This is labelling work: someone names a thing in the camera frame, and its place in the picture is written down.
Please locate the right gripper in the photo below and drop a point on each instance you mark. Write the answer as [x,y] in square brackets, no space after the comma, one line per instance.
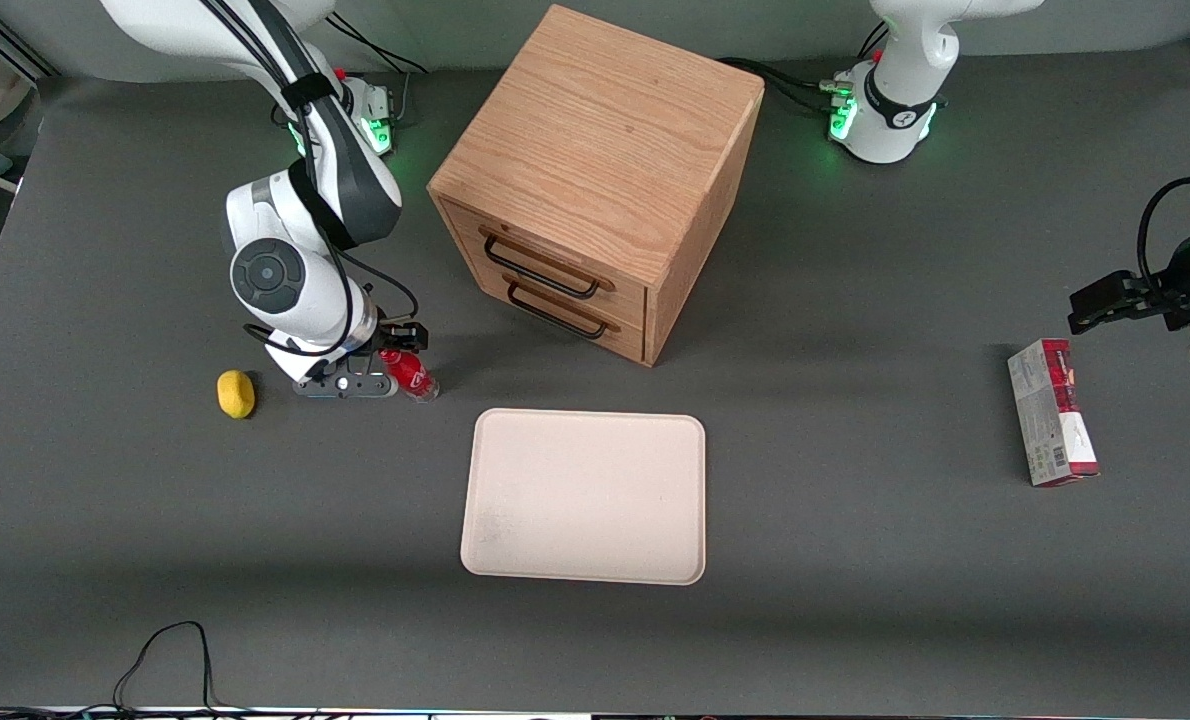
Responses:
[392,339]

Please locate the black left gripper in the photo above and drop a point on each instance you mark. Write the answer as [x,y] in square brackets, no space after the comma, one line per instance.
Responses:
[1173,288]

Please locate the small red coke bottle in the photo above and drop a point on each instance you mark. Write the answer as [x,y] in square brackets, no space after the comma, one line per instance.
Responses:
[413,378]

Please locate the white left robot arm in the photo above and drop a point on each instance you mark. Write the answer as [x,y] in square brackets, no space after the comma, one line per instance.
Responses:
[895,120]

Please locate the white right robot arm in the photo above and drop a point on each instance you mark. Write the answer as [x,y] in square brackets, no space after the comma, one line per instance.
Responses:
[275,270]

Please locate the cream rectangular plastic tray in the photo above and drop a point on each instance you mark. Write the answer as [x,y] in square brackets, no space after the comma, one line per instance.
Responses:
[585,495]

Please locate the yellow toy lemon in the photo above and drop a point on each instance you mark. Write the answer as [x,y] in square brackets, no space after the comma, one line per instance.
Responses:
[236,395]

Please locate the red plaid carton box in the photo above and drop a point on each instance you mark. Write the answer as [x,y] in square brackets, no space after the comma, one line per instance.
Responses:
[1050,420]

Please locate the wooden two-drawer cabinet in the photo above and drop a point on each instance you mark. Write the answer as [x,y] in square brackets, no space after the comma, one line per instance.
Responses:
[595,130]

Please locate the dark aluminium frame rail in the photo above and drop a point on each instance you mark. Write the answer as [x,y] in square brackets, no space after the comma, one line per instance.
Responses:
[10,45]

